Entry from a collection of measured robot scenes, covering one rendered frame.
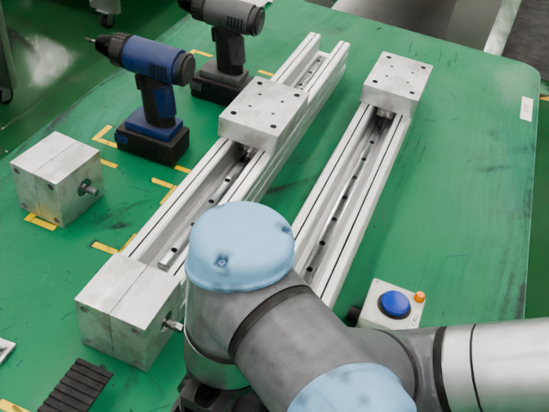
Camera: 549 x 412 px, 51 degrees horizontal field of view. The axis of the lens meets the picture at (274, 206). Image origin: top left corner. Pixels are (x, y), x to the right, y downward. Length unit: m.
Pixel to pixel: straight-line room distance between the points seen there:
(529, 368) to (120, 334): 0.49
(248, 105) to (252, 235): 0.66
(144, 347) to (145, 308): 0.05
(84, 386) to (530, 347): 0.52
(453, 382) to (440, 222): 0.65
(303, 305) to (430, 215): 0.73
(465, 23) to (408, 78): 1.25
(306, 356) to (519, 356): 0.16
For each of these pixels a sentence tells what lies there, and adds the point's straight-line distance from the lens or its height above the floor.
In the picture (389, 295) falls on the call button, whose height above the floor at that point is 0.85.
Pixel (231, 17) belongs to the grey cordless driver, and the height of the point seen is 0.98.
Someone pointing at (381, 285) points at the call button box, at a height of 0.84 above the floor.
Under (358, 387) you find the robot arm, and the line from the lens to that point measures 0.36.
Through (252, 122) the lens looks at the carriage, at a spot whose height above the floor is 0.90.
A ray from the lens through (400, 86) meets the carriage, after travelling 1.19.
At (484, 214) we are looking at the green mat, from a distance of 1.15.
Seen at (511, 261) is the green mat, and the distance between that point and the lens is 1.08.
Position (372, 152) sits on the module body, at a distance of 1.10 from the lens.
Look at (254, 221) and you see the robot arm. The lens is 0.40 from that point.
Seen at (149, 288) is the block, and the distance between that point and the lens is 0.76.
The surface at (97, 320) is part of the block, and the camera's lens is 0.77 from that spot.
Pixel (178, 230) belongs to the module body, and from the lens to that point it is 0.90.
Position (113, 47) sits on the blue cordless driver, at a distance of 1.03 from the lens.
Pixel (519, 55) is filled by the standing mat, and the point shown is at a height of 0.01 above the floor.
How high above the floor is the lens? 1.47
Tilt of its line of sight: 42 degrees down
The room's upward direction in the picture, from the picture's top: 10 degrees clockwise
